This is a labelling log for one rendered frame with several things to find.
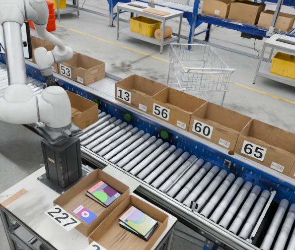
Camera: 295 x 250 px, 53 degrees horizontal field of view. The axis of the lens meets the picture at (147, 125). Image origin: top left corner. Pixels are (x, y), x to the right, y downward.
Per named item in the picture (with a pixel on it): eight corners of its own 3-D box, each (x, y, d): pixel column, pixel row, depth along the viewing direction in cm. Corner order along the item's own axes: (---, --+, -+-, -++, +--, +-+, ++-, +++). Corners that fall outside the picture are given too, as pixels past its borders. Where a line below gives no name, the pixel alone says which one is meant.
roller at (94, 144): (82, 151, 235) (82, 146, 232) (124, 124, 271) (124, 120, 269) (87, 154, 233) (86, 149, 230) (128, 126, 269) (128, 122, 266)
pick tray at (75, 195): (53, 212, 178) (51, 201, 172) (98, 178, 204) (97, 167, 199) (87, 238, 165) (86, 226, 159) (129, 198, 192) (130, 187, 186)
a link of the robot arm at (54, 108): (73, 126, 173) (72, 93, 162) (40, 130, 167) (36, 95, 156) (69, 113, 186) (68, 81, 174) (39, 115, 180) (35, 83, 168)
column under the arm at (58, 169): (63, 197, 188) (58, 157, 170) (36, 179, 200) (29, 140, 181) (91, 175, 207) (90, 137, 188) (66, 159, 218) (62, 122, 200)
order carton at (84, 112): (43, 117, 262) (40, 101, 253) (68, 105, 283) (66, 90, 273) (74, 134, 245) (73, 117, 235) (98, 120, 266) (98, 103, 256)
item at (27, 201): (-6, 201, 185) (-7, 198, 183) (64, 155, 226) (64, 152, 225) (117, 300, 141) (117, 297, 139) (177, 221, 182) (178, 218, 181)
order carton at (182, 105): (148, 114, 255) (149, 97, 245) (166, 102, 275) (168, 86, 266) (187, 132, 236) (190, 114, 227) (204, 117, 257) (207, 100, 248)
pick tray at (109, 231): (88, 248, 160) (87, 236, 154) (129, 204, 187) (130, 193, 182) (130, 278, 148) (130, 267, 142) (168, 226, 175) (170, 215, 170)
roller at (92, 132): (71, 144, 241) (71, 140, 238) (113, 119, 277) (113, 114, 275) (75, 147, 239) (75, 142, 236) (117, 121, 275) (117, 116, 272)
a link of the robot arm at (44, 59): (39, 69, 224) (56, 65, 229) (33, 49, 218) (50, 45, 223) (37, 69, 233) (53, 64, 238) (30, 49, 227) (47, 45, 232)
